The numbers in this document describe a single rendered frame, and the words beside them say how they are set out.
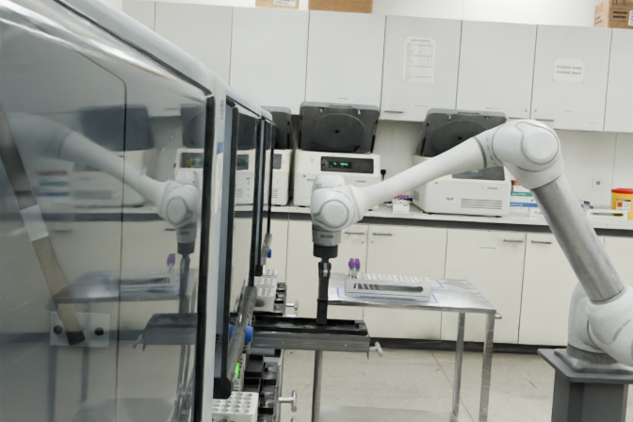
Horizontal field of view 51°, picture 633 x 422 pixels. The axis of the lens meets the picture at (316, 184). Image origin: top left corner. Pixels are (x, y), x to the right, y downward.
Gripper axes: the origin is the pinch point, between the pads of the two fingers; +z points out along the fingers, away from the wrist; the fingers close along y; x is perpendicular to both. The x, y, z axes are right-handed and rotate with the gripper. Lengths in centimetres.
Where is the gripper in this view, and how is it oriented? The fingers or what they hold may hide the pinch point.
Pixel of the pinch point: (321, 310)
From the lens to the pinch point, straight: 201.3
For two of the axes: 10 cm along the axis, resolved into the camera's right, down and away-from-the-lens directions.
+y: 0.3, 0.8, -10.0
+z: -0.5, 10.0, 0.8
